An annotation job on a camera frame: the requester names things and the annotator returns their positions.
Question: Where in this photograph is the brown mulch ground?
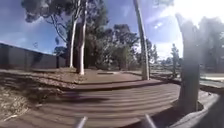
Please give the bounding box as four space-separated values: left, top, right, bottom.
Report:
0 68 84 123

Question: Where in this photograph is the robot's own part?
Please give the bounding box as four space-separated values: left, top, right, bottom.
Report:
75 115 88 128
144 114 157 128

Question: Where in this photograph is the thick dark tree trunk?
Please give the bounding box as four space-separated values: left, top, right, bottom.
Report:
174 12 201 114

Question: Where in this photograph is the white-trunked tree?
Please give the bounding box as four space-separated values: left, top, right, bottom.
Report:
74 0 109 76
21 0 84 69

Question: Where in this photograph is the dark tree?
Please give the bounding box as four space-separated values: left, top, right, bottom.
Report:
199 16 224 73

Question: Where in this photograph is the long dark fence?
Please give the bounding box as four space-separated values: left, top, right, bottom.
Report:
0 42 68 70

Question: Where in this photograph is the tall pale leaning tree trunk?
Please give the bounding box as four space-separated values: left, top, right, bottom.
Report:
132 0 151 81

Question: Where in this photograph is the brown timber deck path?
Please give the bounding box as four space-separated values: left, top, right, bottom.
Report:
0 69 214 128

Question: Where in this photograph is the group of dark trees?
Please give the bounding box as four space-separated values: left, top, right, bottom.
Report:
53 23 171 72

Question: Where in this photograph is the small thin tree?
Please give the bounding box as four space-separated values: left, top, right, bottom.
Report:
171 43 181 78

